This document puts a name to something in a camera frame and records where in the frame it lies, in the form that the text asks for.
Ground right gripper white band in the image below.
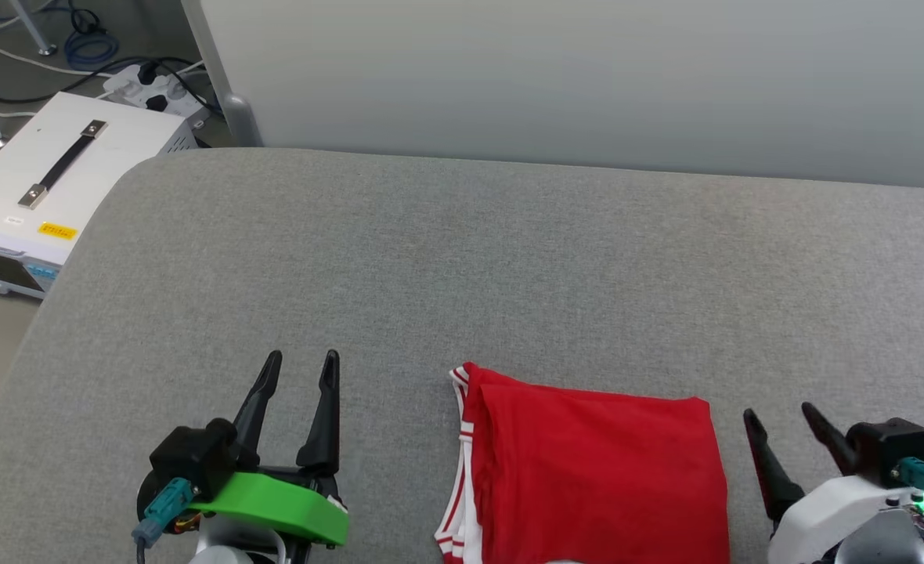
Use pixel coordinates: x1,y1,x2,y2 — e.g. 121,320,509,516
742,402,924,564

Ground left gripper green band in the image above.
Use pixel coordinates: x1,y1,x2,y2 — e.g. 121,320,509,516
188,349,350,547

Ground red basketball jersey white trim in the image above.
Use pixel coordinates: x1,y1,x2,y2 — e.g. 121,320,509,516
433,361,733,564

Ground grey fabric sofa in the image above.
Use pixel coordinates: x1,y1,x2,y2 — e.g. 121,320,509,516
0,147,924,564

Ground white equipment box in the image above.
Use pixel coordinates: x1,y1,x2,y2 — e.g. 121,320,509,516
0,92,199,300

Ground white power strip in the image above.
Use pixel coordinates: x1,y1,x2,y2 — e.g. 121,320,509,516
102,63,212,120

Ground left teal connector cable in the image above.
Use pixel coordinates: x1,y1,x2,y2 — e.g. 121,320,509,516
132,478,197,564

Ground black strap handle metal ends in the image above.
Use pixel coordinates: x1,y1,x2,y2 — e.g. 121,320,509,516
18,119,109,210

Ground grey partition post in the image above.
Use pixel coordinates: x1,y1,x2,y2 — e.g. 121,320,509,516
180,0,264,148

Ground white floor cable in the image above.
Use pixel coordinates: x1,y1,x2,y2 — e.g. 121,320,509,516
0,31,118,79

